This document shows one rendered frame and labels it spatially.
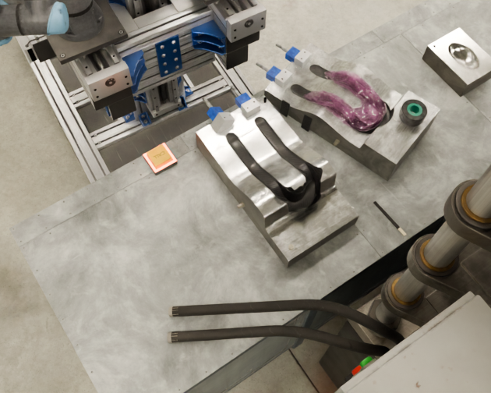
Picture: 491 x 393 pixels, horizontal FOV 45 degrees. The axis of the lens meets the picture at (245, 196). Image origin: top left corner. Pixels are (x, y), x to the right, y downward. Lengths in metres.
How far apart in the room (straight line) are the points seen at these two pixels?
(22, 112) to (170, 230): 1.52
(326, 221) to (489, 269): 0.58
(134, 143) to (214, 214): 0.94
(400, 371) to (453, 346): 0.10
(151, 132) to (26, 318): 0.95
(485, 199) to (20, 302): 2.09
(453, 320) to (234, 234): 0.88
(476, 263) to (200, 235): 0.82
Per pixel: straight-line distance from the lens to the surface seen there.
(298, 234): 1.73
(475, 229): 1.07
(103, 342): 1.72
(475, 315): 1.09
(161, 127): 2.69
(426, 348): 1.05
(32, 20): 1.56
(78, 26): 1.89
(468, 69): 2.17
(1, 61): 3.38
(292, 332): 1.61
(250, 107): 1.87
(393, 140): 1.87
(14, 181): 2.95
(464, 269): 1.32
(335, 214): 1.77
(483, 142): 2.10
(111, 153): 2.65
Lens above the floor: 2.45
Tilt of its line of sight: 64 degrees down
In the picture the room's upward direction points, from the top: 2 degrees clockwise
